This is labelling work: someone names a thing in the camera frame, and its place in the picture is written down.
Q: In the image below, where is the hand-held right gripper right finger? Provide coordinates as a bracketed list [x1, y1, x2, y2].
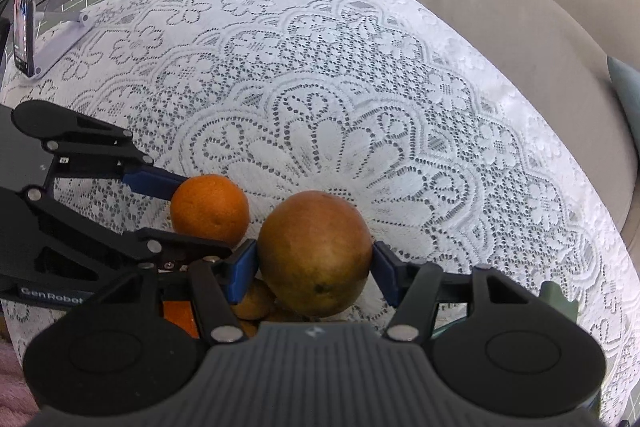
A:
[372, 241, 546, 344]

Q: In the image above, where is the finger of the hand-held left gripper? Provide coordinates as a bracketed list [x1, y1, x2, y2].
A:
[24, 187, 234, 282]
[45, 107, 189, 204]

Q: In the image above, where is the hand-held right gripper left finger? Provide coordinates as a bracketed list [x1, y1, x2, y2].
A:
[100, 238, 259, 346]

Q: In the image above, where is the orange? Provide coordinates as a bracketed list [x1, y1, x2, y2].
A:
[170, 174, 250, 244]
[162, 301, 201, 339]

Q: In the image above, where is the brownish green mango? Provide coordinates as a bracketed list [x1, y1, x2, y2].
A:
[257, 190, 374, 318]

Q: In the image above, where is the small brownish tangerine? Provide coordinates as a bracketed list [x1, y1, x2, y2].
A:
[231, 279, 276, 321]

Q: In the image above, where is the white phone stand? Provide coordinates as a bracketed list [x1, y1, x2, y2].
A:
[31, 9, 91, 82]

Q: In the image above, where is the black smartphone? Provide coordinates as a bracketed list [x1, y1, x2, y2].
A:
[11, 0, 40, 75]

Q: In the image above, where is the white lace tablecloth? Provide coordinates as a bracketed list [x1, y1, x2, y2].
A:
[0, 0, 632, 427]

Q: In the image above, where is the pink cloth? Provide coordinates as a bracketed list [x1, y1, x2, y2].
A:
[0, 337, 40, 427]

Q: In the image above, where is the beige sofa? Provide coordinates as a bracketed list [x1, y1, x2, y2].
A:
[255, 0, 640, 233]

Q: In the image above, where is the teal cushion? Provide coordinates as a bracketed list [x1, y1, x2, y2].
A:
[607, 56, 640, 120]

